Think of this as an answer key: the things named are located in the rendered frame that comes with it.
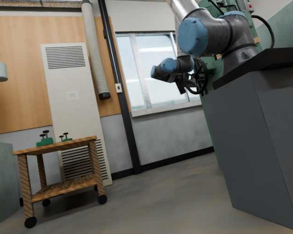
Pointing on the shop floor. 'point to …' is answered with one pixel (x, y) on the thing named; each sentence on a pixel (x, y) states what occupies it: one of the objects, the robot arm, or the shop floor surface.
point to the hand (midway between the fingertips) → (196, 86)
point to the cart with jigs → (42, 146)
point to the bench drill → (2, 167)
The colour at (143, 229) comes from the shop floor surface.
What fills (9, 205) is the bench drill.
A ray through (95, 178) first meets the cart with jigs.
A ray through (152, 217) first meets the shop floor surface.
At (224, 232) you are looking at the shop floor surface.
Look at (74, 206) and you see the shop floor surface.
